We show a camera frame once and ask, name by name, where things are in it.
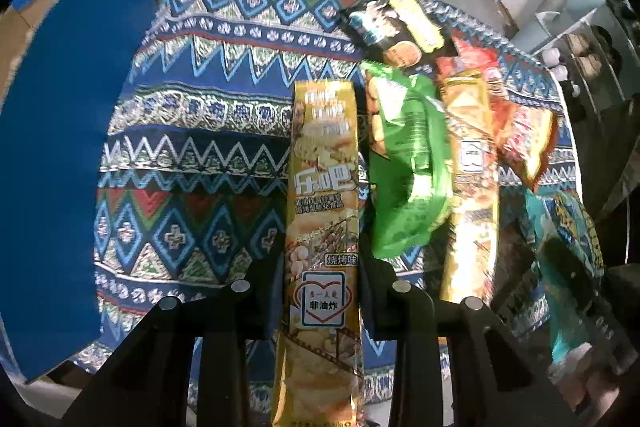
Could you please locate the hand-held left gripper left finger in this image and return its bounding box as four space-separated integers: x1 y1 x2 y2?
62 227 288 427

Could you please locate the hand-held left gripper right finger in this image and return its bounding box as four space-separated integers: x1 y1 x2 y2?
357 229 583 427

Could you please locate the long gold snack packet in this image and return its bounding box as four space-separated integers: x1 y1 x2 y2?
270 79 368 427
440 74 501 308

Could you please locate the orange snack packet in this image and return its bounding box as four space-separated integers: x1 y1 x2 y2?
450 37 558 192

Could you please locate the black yellow-label snack packet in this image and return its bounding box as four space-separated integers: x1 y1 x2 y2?
340 0 458 72

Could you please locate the green snack packet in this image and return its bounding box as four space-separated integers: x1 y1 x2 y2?
360 61 453 258

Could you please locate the patterned blue tablecloth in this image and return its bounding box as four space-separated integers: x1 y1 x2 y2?
92 0 586 427

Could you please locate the teal snack packet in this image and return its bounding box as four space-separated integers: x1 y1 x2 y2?
525 192 606 373

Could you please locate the blue board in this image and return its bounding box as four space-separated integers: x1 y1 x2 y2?
0 0 158 383

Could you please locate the shoe rack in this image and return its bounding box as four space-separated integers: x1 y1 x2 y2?
537 0 640 108

